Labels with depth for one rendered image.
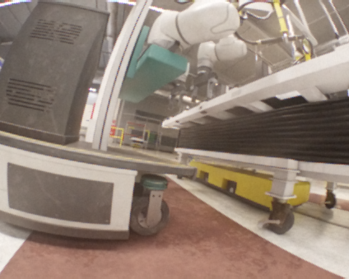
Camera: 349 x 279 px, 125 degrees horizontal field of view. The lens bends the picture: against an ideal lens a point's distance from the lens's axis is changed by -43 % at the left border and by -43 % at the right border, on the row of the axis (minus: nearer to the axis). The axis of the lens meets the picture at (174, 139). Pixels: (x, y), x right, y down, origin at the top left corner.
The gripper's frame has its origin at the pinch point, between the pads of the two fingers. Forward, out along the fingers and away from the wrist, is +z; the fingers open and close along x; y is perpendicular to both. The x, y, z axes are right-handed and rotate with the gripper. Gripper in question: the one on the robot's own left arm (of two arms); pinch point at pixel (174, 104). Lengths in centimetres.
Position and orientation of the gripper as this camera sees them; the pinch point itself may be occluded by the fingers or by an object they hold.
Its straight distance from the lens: 109.7
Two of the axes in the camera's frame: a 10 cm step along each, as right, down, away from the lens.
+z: -1.7, 9.8, -0.7
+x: -4.9, -0.2, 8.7
